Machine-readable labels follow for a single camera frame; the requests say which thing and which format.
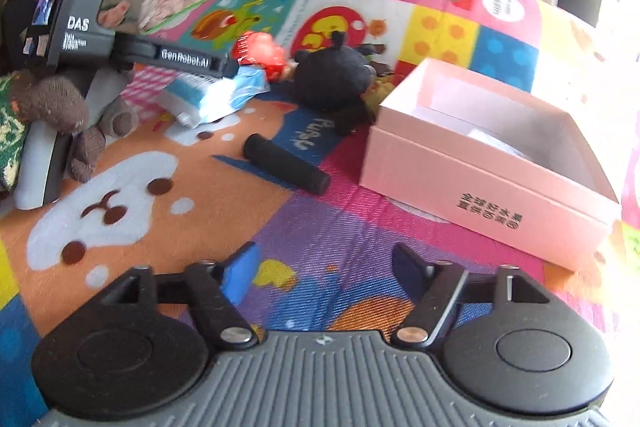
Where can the black plush toy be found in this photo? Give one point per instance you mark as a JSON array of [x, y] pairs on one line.
[[335, 74]]

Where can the small pink pig toy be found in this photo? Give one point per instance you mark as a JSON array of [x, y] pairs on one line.
[[114, 13]]

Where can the black foam cylinder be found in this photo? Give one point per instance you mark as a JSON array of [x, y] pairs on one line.
[[287, 164]]

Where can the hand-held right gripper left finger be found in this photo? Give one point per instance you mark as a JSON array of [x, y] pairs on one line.
[[239, 274]]

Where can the white pink crumpled cloth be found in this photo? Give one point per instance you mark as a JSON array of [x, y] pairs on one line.
[[175, 4]]

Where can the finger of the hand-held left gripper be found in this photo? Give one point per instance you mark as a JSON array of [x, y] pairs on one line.
[[185, 55]]

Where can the colourful printed blanket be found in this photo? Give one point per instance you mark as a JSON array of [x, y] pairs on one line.
[[320, 227]]

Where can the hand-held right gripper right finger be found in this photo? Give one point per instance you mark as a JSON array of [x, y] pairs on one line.
[[411, 268]]

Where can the small yellow green toy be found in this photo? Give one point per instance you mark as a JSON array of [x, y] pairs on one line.
[[380, 97]]

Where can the pink cardboard box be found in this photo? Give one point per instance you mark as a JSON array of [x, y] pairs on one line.
[[480, 207]]

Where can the red plastic toy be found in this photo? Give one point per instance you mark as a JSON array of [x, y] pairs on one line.
[[262, 52]]

